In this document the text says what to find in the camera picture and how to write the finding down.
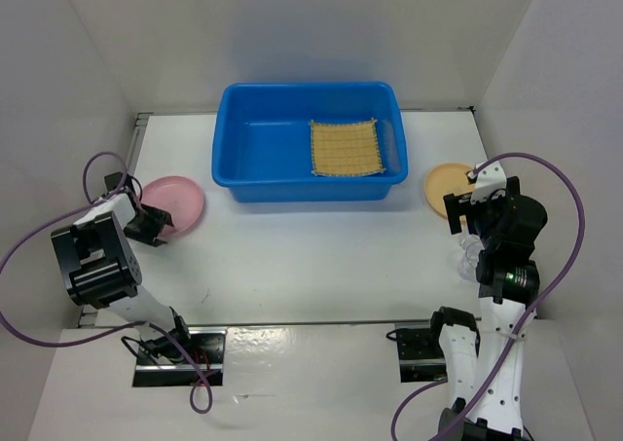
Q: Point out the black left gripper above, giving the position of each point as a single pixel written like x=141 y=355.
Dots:
x=160 y=217

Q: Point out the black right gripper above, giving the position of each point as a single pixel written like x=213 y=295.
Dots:
x=460 y=203

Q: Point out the pink plastic plate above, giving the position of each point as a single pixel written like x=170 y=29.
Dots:
x=181 y=197

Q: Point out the woven bamboo mat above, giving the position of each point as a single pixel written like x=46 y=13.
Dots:
x=345 y=150

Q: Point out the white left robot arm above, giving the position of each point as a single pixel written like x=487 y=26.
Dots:
x=100 y=269

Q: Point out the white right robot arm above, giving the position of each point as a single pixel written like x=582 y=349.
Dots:
x=484 y=356

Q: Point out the blue plastic bin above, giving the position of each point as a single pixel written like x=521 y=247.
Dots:
x=262 y=145

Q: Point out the yellow plastic plate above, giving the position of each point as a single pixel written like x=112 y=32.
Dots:
x=445 y=179

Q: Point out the clear plastic cup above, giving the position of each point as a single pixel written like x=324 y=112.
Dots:
x=471 y=246

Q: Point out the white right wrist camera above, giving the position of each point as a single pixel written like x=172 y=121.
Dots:
x=486 y=180

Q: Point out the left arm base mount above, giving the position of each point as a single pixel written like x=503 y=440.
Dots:
x=208 y=352

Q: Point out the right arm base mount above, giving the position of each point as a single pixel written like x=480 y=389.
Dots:
x=420 y=359

